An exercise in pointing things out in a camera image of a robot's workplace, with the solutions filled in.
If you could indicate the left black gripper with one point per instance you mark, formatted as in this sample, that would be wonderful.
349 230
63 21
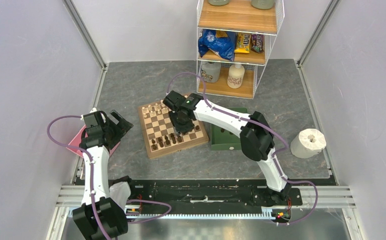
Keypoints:
121 128

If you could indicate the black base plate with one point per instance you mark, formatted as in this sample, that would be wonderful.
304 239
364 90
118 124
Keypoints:
249 191

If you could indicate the yellow candy bag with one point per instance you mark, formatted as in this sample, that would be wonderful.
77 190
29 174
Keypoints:
242 43

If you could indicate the white paper roll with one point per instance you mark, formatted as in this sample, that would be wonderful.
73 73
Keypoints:
308 143

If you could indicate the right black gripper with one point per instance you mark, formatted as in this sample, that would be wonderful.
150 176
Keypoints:
186 128

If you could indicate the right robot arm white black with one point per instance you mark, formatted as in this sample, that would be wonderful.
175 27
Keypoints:
256 137

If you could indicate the green glass jar left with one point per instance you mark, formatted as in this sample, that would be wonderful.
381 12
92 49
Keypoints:
218 2

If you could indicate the green glass jar right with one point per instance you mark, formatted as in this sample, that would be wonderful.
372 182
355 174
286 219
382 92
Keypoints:
263 4

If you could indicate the clear patterned jug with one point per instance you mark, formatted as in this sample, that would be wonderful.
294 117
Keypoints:
210 71

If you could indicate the green glass jar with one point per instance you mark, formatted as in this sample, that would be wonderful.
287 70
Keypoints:
218 2
263 4

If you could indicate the cream patterned bottle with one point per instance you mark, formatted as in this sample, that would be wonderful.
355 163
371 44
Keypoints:
235 76

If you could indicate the green tray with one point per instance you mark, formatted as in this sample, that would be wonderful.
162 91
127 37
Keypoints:
224 140

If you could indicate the brown candy bag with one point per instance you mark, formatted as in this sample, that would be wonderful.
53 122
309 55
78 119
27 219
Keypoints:
257 43

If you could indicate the pink box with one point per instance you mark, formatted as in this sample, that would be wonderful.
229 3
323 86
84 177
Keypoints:
77 140

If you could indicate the wire shelf with wood boards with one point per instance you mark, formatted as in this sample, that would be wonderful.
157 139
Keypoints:
239 16

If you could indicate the blue snack bag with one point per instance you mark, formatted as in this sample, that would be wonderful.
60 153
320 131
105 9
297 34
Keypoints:
220 42

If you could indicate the wooden chess board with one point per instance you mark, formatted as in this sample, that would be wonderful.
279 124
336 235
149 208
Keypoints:
155 122

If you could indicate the aluminium rail frame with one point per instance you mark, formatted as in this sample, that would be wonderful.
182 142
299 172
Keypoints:
303 199

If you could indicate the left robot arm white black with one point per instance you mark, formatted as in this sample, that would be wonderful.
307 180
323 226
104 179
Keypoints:
99 217

